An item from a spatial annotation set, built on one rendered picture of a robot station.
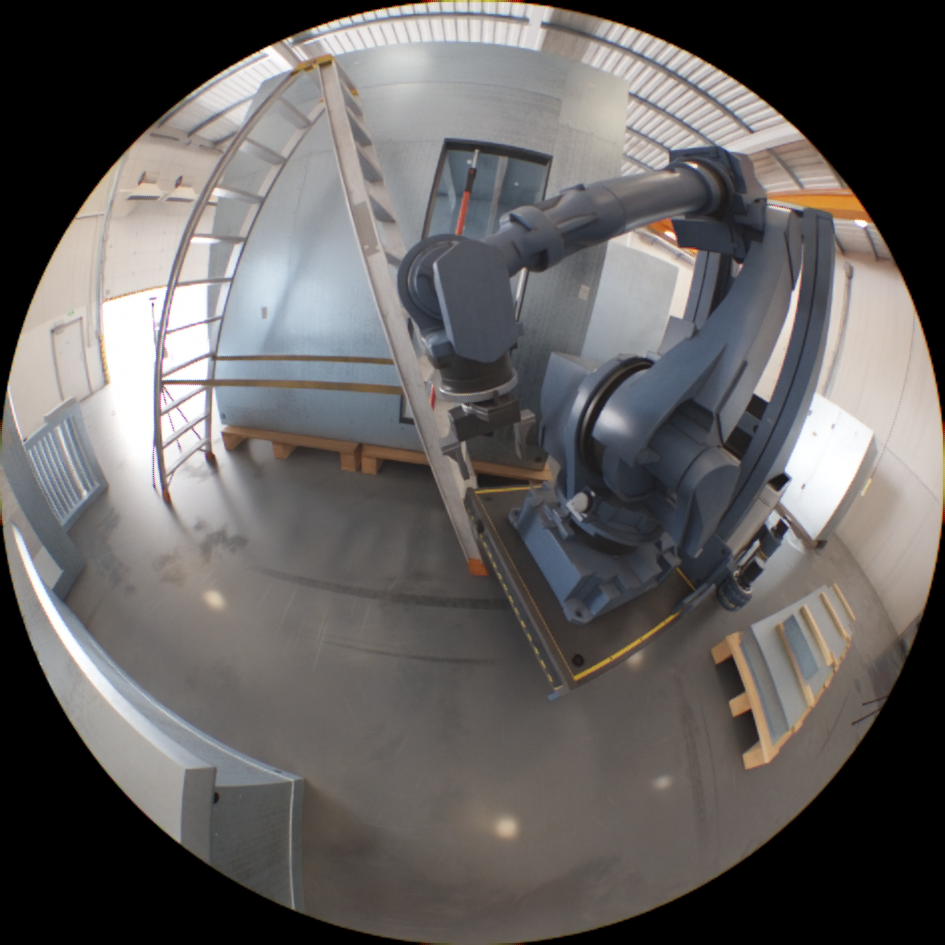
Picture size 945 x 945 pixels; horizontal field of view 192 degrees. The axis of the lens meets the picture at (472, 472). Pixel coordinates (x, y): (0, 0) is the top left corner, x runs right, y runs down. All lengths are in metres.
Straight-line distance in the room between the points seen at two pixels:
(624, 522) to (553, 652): 0.42
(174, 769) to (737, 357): 1.19
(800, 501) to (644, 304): 4.41
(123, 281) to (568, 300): 10.86
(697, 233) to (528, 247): 0.80
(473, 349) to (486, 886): 1.44
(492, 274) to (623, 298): 5.24
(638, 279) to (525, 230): 5.27
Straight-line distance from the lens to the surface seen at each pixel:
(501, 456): 1.81
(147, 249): 11.45
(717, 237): 1.13
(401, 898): 1.27
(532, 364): 1.61
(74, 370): 10.25
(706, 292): 1.50
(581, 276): 1.66
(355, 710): 1.11
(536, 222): 0.48
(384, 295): 0.90
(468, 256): 0.39
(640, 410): 0.57
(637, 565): 1.03
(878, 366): 10.85
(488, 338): 0.40
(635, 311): 5.61
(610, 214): 0.57
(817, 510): 5.76
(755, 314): 0.77
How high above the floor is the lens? 1.09
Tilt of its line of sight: 33 degrees down
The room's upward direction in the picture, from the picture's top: 12 degrees clockwise
